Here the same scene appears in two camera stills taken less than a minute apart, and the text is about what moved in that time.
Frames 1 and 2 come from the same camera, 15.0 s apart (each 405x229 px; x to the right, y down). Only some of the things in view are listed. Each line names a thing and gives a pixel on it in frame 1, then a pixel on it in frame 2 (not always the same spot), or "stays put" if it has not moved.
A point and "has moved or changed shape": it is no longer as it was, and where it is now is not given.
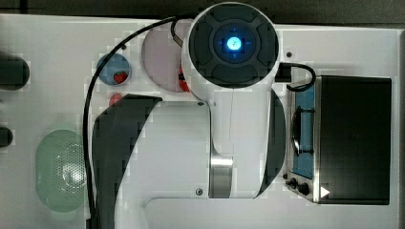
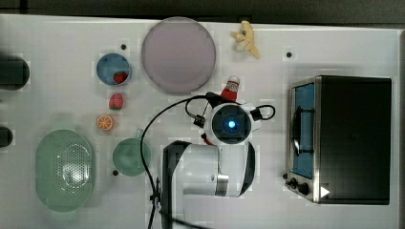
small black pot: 6,136 stays put
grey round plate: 161,57 stays put
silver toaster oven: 340,140 stays put
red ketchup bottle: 183,86 has moved or changed shape
